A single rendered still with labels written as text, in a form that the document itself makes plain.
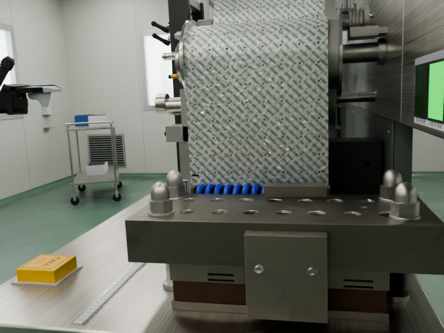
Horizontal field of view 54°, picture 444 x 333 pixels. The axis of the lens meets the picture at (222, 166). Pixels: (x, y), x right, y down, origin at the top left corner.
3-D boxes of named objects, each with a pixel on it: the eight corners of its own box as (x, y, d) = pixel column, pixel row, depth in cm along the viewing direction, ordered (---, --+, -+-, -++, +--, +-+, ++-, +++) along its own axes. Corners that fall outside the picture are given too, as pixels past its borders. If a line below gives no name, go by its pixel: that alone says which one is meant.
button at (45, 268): (42, 266, 79) (41, 253, 78) (78, 267, 77) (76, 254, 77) (16, 283, 72) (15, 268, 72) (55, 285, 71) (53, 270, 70)
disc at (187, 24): (203, 103, 88) (199, 26, 86) (205, 103, 88) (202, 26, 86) (182, 105, 74) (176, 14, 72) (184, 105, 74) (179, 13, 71)
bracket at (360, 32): (347, 40, 76) (347, 28, 76) (382, 38, 75) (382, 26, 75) (349, 37, 71) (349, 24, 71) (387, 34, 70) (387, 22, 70)
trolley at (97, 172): (78, 191, 593) (71, 115, 577) (122, 187, 605) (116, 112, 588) (70, 207, 505) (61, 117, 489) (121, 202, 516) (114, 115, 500)
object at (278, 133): (191, 193, 78) (186, 88, 75) (328, 194, 73) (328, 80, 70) (191, 194, 77) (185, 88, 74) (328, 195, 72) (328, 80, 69)
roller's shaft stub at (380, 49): (339, 68, 77) (339, 42, 76) (382, 65, 75) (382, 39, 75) (341, 67, 73) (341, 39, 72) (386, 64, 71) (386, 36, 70)
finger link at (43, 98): (63, 106, 131) (30, 106, 129) (61, 85, 130) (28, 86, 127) (62, 107, 128) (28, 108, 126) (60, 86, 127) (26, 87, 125)
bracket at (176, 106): (178, 236, 93) (168, 90, 88) (207, 237, 91) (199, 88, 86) (170, 244, 88) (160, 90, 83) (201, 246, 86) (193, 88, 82)
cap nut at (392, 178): (376, 196, 66) (377, 166, 65) (402, 196, 65) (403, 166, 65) (380, 201, 63) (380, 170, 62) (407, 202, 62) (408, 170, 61)
